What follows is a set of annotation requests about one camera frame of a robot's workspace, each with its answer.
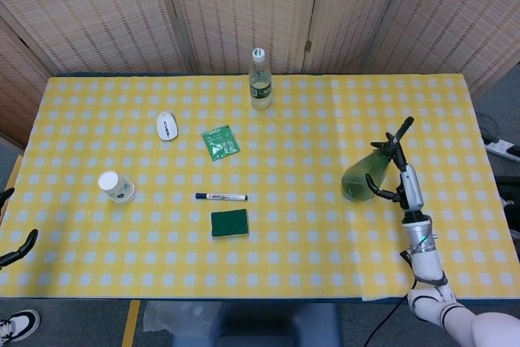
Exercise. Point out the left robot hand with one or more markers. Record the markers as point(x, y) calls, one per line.
point(24, 245)

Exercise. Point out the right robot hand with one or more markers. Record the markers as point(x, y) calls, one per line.
point(411, 188)

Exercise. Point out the green plastic bottle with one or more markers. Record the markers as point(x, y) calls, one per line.
point(363, 176)

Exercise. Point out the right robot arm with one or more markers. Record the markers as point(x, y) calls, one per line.
point(426, 261)

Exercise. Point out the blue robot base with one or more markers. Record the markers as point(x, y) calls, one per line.
point(276, 324)

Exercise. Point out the clear water bottle green label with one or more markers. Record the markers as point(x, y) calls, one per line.
point(260, 87)

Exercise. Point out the black and white sneaker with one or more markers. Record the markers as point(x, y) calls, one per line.
point(18, 324)

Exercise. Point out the white power strip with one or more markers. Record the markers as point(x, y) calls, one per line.
point(503, 148)

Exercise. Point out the floral paper cup stack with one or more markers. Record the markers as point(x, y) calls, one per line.
point(118, 188)

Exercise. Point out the yellow checkered tablecloth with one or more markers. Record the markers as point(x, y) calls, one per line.
point(284, 249)

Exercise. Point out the brass screen hinge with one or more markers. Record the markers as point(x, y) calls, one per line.
point(308, 46)

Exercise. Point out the green and yellow sponge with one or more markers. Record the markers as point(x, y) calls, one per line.
point(229, 223)

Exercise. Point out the white computer mouse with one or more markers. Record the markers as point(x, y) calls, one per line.
point(167, 127)

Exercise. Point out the whiteboard marker blue cap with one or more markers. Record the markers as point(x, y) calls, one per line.
point(221, 197)

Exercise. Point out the green sachet packet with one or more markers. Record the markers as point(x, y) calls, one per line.
point(221, 144)

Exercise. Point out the woven folding screen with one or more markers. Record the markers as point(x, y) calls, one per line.
point(101, 9)

